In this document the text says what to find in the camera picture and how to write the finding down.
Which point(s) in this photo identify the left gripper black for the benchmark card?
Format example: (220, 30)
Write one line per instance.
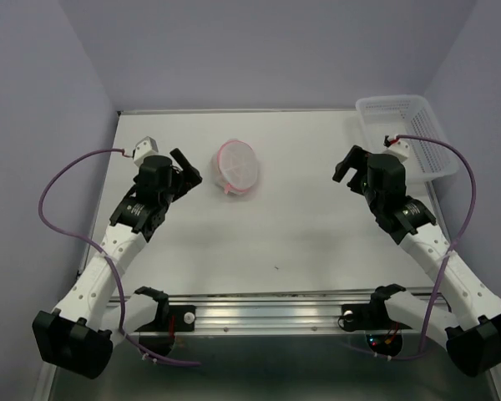
(189, 178)

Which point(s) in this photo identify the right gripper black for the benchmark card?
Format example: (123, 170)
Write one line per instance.
(356, 158)

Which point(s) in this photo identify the white mesh laundry bag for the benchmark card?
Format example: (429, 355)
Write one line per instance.
(235, 168)

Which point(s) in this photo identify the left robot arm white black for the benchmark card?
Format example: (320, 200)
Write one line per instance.
(82, 330)

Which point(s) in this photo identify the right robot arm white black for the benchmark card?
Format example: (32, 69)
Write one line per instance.
(470, 329)

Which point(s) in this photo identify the white plastic basket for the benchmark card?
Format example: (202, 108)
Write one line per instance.
(412, 115)

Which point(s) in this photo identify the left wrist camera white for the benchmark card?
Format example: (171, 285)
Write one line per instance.
(143, 149)

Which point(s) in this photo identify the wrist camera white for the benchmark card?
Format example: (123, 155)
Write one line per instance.
(395, 146)
(143, 149)

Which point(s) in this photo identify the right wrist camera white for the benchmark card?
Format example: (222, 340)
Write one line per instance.
(395, 146)

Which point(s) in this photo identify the aluminium rail frame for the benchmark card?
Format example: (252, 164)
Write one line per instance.
(281, 260)

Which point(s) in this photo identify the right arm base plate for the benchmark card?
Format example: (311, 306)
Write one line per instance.
(364, 317)

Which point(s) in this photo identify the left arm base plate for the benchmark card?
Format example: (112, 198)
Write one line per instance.
(170, 319)

